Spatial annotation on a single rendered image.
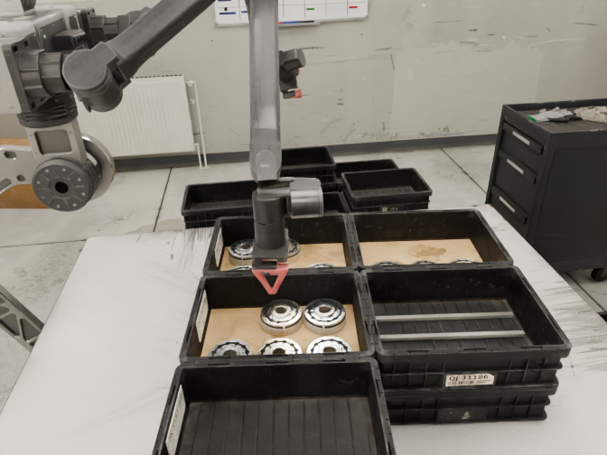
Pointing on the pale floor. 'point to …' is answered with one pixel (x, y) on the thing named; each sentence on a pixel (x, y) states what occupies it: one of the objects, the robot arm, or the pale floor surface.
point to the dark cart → (554, 184)
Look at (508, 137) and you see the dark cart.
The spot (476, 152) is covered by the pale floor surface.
